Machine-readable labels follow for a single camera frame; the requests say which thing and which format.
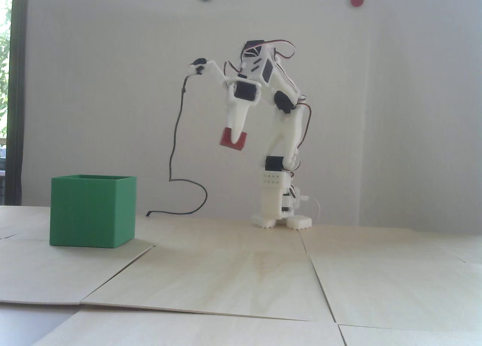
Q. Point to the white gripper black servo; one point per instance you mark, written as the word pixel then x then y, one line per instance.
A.
pixel 244 91

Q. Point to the red block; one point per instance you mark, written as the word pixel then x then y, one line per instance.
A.
pixel 226 139

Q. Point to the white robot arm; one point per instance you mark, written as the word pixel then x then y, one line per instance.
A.
pixel 286 135

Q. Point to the green box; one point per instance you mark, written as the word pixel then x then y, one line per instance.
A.
pixel 90 214

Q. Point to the red round magnet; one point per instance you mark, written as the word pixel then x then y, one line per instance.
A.
pixel 357 0

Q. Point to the dark window frame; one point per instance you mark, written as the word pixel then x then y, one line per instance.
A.
pixel 17 97

